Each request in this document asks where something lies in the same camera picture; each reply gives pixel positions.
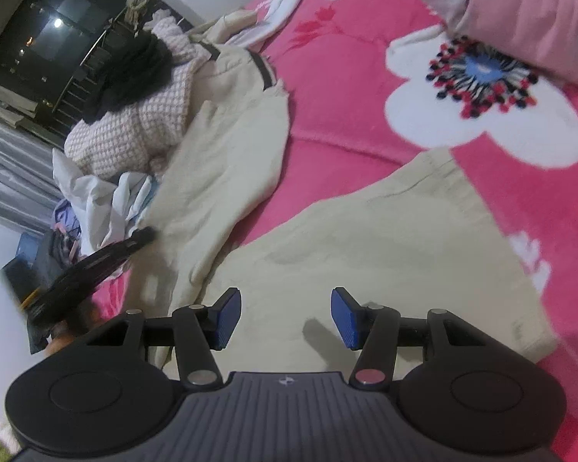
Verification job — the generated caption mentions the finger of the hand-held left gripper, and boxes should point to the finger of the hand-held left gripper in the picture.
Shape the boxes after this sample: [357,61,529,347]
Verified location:
[79,226,158,277]

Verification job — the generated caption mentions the white crumpled cloth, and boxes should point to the white crumpled cloth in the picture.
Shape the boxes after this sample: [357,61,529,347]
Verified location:
[53,149,155,261]

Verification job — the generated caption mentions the grey curtain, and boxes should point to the grey curtain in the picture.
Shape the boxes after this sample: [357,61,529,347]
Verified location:
[0,115,71,236]

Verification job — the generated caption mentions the beige pants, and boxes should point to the beige pants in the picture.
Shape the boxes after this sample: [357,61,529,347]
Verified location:
[125,82,560,381]

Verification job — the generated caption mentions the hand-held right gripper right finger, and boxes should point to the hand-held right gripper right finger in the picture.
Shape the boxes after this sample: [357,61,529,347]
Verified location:
[331,287,499,388]

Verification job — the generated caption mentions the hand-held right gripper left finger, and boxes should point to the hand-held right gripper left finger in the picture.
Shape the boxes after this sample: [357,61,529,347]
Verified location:
[84,288,242,390]

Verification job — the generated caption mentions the pink white checkered knit garment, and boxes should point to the pink white checkered knit garment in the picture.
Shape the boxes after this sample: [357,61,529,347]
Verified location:
[65,14,208,181]

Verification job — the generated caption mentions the pink floral blanket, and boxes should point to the pink floral blanket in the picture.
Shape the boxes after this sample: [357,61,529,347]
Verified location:
[89,0,578,462]

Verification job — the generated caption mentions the dark window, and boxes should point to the dark window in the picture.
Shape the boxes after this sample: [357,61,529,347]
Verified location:
[0,0,145,128]

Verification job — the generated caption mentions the cream garment with dark trim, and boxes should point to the cream garment with dark trim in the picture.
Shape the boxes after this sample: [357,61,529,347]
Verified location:
[185,10,282,107]

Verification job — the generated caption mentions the dark clothes pile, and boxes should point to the dark clothes pile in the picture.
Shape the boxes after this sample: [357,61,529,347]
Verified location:
[2,231,85,299]

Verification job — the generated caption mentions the blue box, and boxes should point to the blue box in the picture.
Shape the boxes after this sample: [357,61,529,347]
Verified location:
[15,233,42,268]

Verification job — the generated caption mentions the black garment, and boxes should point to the black garment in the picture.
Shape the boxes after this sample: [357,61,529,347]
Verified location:
[82,33,174,123]

